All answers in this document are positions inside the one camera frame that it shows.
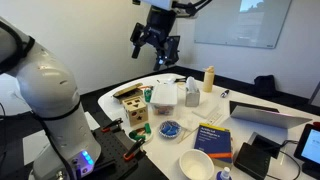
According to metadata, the clear container white lid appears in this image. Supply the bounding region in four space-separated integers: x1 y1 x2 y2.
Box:
149 82 179 117

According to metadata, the blue patterned small bowl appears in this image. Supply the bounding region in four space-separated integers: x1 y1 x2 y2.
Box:
157 119 183 140

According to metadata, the black box device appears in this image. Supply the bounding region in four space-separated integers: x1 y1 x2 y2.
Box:
233 142 272 180

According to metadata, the white bowl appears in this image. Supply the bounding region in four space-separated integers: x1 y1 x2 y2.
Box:
178 148 215 180

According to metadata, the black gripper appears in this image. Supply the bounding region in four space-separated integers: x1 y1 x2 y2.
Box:
130 5 181 72

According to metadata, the brown cardboard box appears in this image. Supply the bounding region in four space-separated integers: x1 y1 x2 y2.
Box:
112 82 144 103

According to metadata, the dark marker pen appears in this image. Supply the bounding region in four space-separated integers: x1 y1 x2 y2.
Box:
219 89 231 99

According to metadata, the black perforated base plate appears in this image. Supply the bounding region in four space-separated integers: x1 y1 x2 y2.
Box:
88 125 169 180

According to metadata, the black orange clamp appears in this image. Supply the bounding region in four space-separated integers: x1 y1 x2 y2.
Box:
122 137 147 162
100 117 124 134

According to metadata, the grey tissue box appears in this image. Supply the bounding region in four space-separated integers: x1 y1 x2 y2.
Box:
184 75 201 108

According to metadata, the silver laptop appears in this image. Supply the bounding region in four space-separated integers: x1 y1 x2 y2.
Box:
229 100 313 130

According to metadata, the long green cylinder block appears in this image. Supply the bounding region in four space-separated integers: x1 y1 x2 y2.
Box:
129 129 147 141

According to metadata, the blue textbook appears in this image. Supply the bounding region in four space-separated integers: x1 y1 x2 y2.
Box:
193 122 233 168

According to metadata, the wall whiteboard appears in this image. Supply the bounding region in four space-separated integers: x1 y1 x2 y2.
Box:
193 0 293 50

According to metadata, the wooden shape sorter cube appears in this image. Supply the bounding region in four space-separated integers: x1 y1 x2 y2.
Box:
121 95 149 128

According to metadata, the blue hand sanitizer bottle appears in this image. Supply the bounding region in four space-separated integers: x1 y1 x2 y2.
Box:
215 166 233 180

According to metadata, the black tablet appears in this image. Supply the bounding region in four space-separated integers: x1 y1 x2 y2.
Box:
293 123 320 179

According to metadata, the cream plastic bottle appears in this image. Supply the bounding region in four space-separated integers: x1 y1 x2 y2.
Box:
202 65 216 94

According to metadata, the small white plate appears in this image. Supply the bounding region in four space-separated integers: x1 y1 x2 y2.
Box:
128 125 154 144

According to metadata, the green soda can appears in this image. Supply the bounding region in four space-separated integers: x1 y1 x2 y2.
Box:
143 87 153 104

